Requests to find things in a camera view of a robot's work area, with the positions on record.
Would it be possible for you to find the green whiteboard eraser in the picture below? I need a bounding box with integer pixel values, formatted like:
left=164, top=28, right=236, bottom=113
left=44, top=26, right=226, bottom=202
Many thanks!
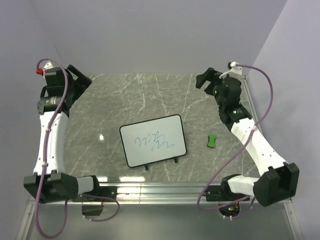
left=207, top=134, right=217, bottom=148

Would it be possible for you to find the small black-framed whiteboard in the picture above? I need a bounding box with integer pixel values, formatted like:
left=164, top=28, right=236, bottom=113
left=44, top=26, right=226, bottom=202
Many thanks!
left=119, top=114, right=188, bottom=168

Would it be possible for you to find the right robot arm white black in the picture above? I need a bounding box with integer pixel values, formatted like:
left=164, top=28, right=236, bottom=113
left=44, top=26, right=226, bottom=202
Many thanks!
left=195, top=65, right=300, bottom=207

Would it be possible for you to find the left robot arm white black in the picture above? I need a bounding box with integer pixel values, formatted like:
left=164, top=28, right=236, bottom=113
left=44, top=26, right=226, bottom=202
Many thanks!
left=23, top=61, right=101, bottom=204

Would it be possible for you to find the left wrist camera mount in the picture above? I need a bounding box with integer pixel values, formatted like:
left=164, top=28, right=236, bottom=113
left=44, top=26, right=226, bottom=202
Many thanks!
left=35, top=60, right=56, bottom=78

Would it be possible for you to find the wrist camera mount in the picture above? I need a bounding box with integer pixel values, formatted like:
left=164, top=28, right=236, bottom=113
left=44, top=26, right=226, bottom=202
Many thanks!
left=35, top=60, right=56, bottom=78
left=219, top=61, right=243, bottom=80

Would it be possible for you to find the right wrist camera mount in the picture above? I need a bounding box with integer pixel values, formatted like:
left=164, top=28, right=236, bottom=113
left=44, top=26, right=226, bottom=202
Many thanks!
left=219, top=61, right=243, bottom=80

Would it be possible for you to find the aluminium right side rail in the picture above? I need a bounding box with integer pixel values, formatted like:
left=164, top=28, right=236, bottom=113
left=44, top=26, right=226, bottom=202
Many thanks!
left=241, top=75, right=259, bottom=122

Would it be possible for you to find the aluminium rail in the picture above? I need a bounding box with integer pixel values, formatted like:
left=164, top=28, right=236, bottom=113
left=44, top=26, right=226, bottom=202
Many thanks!
left=27, top=181, right=293, bottom=206
left=241, top=75, right=259, bottom=122

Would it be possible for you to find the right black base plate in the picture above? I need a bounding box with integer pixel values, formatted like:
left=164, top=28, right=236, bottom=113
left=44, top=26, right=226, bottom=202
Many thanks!
left=203, top=185, right=250, bottom=202

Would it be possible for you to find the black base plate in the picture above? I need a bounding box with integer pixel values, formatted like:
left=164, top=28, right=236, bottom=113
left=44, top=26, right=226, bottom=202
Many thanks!
left=203, top=185, right=250, bottom=202
left=79, top=185, right=118, bottom=202

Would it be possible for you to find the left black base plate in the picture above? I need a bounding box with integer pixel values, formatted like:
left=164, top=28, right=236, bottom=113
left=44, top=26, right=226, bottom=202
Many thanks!
left=79, top=185, right=118, bottom=202

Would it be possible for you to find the aluminium front rail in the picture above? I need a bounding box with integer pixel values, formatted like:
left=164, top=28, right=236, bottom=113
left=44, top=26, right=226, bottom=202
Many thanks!
left=27, top=181, right=293, bottom=206

